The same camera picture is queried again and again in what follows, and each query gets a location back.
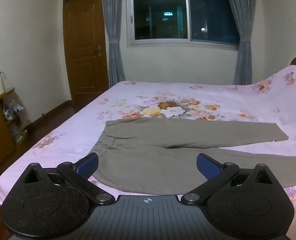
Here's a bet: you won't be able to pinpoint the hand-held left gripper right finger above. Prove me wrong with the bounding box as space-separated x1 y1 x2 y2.
181 153 277 205

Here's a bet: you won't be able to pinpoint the brown wooden door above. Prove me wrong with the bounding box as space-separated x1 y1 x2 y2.
63 0 110 106

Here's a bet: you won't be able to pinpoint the sliding glass window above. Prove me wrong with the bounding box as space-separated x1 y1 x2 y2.
126 0 240 47

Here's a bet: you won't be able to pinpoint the grey curtain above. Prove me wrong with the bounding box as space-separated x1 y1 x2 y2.
100 0 126 88
223 0 258 86

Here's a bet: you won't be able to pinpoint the stack of books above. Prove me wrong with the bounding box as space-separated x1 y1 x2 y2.
12 121 29 143

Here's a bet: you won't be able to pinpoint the pink floral bed sheet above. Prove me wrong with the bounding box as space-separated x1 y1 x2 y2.
0 65 296 240

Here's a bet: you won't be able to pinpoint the crumpled plastic bag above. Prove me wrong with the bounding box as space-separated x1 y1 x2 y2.
2 99 25 121

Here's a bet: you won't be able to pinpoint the grey pants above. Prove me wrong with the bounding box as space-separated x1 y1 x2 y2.
89 117 296 195

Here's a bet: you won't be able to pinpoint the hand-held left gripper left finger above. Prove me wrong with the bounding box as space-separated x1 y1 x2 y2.
22 152 116 205

